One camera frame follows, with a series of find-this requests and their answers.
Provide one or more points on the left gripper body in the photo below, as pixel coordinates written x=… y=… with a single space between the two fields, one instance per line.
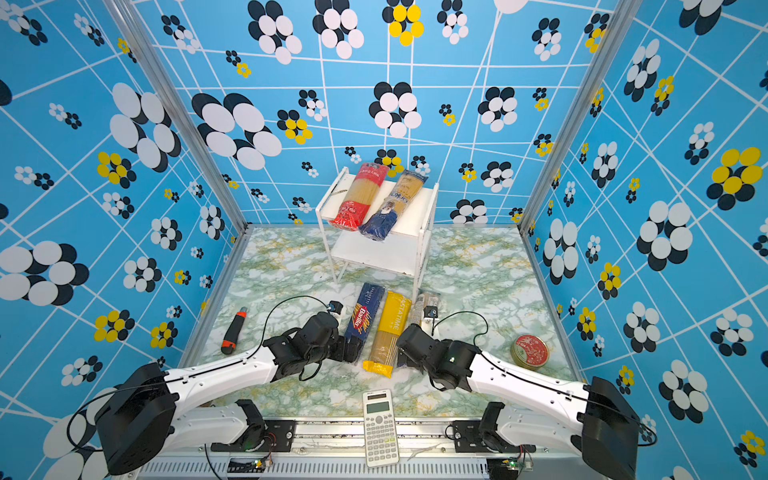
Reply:
x=337 y=350

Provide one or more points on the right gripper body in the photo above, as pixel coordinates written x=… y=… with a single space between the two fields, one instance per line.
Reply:
x=432 y=373

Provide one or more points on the red spaghetti bag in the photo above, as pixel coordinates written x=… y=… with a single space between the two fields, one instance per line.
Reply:
x=359 y=196

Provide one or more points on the blue clear spaghetti bag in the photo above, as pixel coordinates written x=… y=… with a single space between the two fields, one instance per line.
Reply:
x=380 y=224

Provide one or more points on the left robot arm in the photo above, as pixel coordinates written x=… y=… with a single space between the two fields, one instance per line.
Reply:
x=156 y=410

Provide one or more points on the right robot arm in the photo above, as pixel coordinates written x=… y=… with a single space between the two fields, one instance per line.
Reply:
x=529 y=409

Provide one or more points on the yellow pasta bag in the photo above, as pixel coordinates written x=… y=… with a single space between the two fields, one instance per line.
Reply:
x=383 y=356

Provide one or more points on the blue Barilla pasta box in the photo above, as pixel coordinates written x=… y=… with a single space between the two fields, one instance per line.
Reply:
x=363 y=315

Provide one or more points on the white two-tier shelf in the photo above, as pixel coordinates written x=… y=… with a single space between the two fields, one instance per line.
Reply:
x=399 y=242

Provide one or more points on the clear grey spaghetti bag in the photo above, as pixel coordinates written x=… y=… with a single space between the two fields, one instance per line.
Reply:
x=424 y=298

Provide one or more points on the red black utility knife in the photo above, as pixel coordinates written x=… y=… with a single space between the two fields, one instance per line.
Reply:
x=231 y=336

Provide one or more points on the white calculator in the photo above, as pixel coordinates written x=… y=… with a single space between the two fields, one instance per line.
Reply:
x=380 y=434

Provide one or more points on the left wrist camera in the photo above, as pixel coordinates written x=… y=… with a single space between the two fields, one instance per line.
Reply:
x=335 y=308

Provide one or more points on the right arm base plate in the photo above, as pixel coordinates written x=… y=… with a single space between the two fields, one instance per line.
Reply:
x=469 y=436

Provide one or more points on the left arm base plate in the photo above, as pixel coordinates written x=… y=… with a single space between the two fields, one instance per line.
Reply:
x=258 y=435

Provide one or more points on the aluminium front rail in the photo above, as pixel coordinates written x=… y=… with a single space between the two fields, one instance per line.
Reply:
x=418 y=449

